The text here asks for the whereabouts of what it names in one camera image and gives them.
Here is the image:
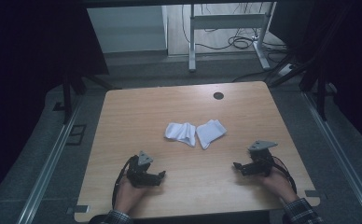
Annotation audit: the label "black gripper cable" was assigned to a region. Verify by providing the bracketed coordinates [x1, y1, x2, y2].
[271, 154, 298, 194]
[111, 155, 138, 210]

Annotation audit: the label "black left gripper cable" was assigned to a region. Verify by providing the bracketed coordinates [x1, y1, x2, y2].
[111, 155, 138, 210]

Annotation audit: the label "black stand legs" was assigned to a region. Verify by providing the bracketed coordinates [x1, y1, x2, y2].
[51, 73, 121, 125]
[264, 46, 339, 122]

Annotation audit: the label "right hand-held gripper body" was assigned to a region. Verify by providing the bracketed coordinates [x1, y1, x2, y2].
[244, 140, 279, 177]

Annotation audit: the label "white power strip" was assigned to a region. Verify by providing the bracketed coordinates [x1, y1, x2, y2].
[278, 63, 297, 77]

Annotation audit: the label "black rectangular floor frame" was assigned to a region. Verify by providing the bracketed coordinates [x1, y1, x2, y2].
[65, 123, 88, 147]

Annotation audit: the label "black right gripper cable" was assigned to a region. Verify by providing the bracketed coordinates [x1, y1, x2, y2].
[271, 154, 298, 194]

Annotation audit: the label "person's left hand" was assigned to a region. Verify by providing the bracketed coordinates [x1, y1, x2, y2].
[115, 175, 149, 216]

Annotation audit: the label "white wall panel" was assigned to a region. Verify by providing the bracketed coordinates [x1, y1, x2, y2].
[86, 5, 168, 54]

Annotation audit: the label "dark curtain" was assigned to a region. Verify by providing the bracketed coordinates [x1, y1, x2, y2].
[269, 0, 362, 153]
[0, 0, 110, 206]

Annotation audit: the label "white sock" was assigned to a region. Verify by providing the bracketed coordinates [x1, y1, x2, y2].
[163, 121, 198, 147]
[195, 119, 228, 150]

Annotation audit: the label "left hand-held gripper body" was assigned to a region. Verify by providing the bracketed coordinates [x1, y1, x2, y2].
[126, 150, 162, 189]

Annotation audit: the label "black floor cables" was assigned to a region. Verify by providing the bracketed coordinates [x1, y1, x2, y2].
[181, 3, 290, 83]

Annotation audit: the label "grey table corner bracket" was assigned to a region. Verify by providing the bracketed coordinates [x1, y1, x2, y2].
[66, 204, 91, 216]
[304, 189, 328, 201]

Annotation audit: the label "white metal desk frame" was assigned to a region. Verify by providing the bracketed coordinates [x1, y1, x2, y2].
[188, 2, 277, 73]

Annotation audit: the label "person's right hand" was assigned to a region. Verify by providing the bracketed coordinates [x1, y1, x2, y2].
[258, 159, 299, 205]

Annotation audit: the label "aluminium floor rail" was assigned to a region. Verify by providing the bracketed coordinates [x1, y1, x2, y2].
[15, 92, 85, 224]
[301, 91, 362, 218]

